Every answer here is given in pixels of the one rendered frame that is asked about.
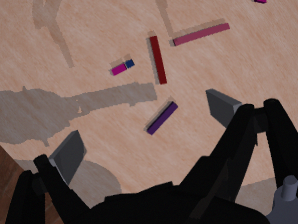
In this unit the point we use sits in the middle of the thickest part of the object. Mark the dark red rod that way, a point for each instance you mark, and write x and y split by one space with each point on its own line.
158 60

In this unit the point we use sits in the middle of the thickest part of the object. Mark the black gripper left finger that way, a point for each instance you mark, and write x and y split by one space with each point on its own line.
28 208

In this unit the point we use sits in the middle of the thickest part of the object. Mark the pink rod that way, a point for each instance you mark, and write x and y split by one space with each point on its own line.
200 34

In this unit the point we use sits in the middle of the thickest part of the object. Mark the purple rod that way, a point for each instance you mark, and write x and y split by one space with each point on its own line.
162 118

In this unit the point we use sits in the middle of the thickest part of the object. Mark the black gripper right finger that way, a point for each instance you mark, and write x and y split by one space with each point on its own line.
225 168

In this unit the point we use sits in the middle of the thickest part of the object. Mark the small dark blue block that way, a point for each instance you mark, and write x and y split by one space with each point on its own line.
130 63

